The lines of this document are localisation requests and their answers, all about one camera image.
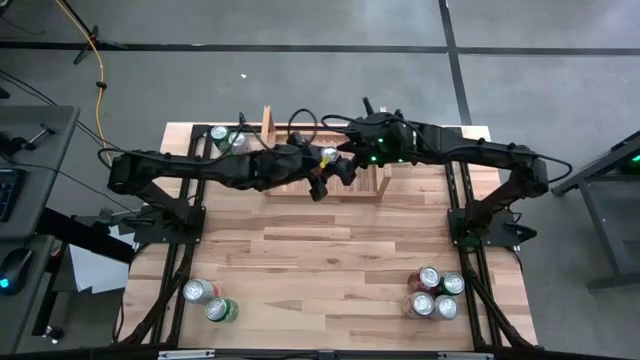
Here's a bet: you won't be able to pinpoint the black aluminium table frame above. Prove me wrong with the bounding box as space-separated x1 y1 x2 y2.
112 122 539 360

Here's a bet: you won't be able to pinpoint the dark metal side table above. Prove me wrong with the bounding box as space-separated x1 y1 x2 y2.
549 129 640 292

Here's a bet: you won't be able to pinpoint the black clamp tool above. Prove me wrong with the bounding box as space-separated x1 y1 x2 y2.
0 123 57 157

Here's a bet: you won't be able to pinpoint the black keyboard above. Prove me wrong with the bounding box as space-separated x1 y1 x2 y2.
0 167 25 224

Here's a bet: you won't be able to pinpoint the wooden slatted shelf crate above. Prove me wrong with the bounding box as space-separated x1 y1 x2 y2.
260 104 393 204

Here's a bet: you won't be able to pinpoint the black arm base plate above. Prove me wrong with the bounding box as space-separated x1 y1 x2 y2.
447 207 539 250
133 205 207 246

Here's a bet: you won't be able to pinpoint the black computer mouse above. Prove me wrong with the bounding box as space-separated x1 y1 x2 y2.
0 247 34 296

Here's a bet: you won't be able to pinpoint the black desk support beam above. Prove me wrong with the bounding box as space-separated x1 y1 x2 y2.
35 207 137 265

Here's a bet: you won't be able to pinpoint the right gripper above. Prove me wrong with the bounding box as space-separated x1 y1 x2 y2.
335 113 396 169

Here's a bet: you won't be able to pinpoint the green Sprite can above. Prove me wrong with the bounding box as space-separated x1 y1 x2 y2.
209 124 232 146
438 271 467 297
204 296 240 324

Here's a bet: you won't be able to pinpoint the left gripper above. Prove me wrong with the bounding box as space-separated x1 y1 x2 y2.
279 142 359 202

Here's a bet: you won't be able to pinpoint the silver Diet Coke can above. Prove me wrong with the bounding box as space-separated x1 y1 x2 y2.
430 294 460 322
401 291 436 320

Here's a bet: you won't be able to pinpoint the silver metal bracket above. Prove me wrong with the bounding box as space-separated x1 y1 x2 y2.
437 351 495 360
157 349 217 360

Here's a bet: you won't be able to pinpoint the grey side desk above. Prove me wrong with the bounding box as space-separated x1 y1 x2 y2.
0 234 57 354
0 104 81 241

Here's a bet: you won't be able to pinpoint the red soda can front-left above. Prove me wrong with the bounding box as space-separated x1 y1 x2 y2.
182 277 221 306

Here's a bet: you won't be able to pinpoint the yellow extension cable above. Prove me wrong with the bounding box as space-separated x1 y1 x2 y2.
53 0 112 167

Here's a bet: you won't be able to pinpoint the white paper sheets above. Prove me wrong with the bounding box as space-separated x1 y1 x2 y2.
67 224 137 295

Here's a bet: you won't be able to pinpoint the black caster wheel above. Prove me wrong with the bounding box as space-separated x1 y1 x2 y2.
41 324 66 344

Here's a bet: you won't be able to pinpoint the red Coca-Cola Star Wars can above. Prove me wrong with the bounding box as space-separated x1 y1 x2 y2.
407 265 442 295

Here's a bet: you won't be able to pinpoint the black tripod stand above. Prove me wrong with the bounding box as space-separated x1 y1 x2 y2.
58 0 129 66

